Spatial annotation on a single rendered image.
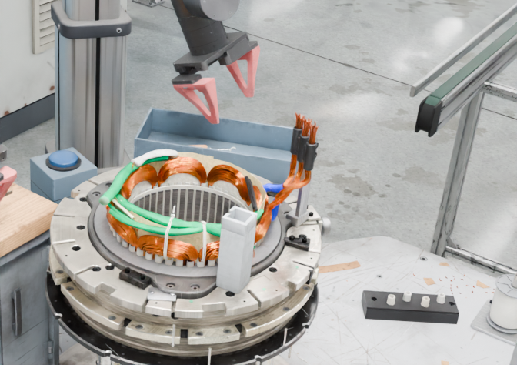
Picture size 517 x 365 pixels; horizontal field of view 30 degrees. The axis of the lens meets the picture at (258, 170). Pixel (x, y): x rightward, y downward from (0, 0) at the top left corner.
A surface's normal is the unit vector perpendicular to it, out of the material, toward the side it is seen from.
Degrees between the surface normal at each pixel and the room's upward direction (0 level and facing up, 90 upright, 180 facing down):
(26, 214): 0
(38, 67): 90
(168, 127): 90
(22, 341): 90
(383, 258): 0
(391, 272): 0
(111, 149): 90
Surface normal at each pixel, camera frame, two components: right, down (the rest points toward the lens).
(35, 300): 0.83, 0.34
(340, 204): 0.10, -0.87
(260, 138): -0.12, 0.48
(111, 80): 0.37, 0.49
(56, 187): 0.62, 0.44
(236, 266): -0.43, 0.41
